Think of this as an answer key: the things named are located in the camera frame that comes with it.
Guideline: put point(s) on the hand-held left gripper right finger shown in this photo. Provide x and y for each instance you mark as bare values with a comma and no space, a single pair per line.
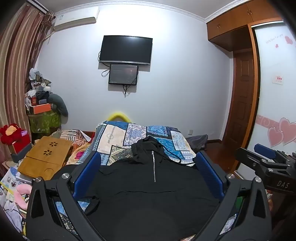
209,176

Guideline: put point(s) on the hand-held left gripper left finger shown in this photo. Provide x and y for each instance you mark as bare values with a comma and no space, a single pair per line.
89,168

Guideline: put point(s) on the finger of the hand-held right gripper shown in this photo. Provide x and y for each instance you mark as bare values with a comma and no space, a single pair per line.
247,158
264,150

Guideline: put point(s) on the black zip hoodie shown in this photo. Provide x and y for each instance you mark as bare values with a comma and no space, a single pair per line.
148,190

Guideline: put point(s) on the striped colourful cloth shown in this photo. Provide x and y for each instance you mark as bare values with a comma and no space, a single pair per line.
74,138

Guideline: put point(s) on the grey bag on floor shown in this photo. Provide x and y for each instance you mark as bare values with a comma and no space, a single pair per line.
196,142

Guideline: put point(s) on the blue patchwork blanket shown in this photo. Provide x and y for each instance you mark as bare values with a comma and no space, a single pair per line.
118,136

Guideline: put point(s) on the wooden lap desk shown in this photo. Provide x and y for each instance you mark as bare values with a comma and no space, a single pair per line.
44,157

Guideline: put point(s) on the red box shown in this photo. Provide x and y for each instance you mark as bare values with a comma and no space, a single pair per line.
22,144

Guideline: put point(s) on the pink neck pillow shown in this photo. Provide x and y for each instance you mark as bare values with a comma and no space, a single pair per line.
22,192

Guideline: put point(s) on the red and white sticker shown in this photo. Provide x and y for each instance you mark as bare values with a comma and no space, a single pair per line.
278,79

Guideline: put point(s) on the orange box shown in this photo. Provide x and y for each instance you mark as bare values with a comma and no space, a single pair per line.
42,108

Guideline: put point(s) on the pile of books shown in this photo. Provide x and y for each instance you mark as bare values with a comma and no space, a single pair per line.
12,179

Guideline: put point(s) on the red plush flower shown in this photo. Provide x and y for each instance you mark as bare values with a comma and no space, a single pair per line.
9,132

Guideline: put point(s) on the pile of household clutter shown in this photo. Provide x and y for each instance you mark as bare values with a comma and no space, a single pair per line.
37,85

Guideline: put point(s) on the wooden overhead cabinet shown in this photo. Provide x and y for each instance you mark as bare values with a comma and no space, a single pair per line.
231,25

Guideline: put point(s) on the striped brown curtain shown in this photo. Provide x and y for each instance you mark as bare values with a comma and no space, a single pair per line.
18,58

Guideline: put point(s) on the white air conditioner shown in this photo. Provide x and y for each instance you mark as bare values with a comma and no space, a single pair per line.
76,19

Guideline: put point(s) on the white wall socket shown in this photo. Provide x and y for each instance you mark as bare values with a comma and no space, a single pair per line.
190,132

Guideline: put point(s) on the small black wall monitor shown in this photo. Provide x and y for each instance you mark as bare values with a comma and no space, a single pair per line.
123,74

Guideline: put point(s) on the wall-mounted black television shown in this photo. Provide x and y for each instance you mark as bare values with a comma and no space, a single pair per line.
126,49

